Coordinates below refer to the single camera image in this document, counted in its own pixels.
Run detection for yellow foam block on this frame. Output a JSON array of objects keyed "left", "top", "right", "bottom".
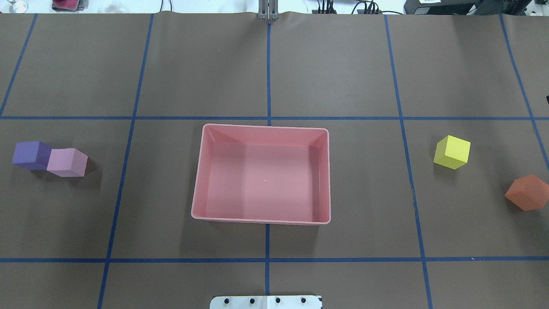
[{"left": 433, "top": 135, "right": 471, "bottom": 170}]

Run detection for light pink foam block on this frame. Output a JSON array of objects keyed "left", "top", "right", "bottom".
[{"left": 46, "top": 148, "right": 88, "bottom": 177}]

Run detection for purple foam block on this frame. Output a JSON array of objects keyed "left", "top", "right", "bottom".
[{"left": 12, "top": 141, "right": 52, "bottom": 171}]

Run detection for orange foam block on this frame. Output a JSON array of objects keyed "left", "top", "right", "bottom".
[{"left": 504, "top": 175, "right": 549, "bottom": 211}]

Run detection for pink plastic bin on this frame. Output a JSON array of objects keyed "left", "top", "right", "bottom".
[{"left": 191, "top": 123, "right": 332, "bottom": 226}]

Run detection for grey pink cloth pouch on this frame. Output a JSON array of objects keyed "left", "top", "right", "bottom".
[{"left": 51, "top": 0, "right": 89, "bottom": 12}]

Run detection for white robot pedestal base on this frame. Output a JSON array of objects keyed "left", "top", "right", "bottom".
[{"left": 209, "top": 295, "right": 323, "bottom": 309}]

